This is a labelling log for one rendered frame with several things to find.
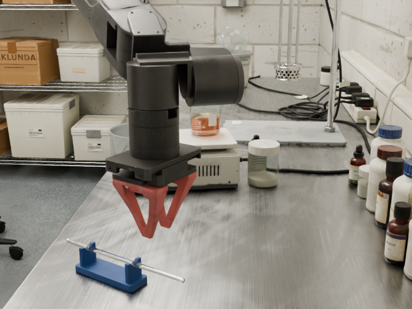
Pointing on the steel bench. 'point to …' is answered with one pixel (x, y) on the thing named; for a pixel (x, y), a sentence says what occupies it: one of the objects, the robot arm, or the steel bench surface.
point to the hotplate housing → (215, 170)
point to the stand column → (333, 67)
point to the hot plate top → (228, 141)
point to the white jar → (325, 75)
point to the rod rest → (110, 271)
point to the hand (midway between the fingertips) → (156, 225)
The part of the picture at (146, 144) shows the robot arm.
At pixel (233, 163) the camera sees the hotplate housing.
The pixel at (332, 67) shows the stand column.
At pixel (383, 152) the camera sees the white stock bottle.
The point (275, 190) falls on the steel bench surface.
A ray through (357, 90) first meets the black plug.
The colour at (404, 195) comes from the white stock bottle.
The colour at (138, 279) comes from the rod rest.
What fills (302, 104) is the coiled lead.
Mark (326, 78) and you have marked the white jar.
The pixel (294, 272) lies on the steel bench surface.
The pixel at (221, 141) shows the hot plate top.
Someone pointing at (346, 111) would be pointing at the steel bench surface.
